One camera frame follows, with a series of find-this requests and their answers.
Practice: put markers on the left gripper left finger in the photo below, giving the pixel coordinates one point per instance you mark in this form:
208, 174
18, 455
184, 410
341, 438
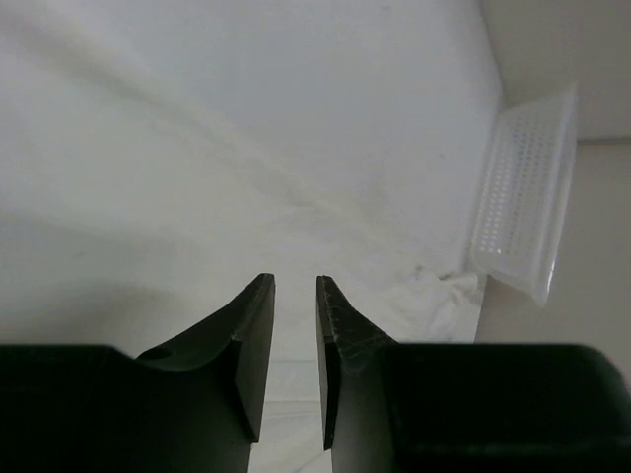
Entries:
191, 404

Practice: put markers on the white plastic basket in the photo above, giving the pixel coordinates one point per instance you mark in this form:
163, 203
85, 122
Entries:
525, 193

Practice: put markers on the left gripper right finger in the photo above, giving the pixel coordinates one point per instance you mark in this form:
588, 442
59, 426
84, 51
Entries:
452, 407

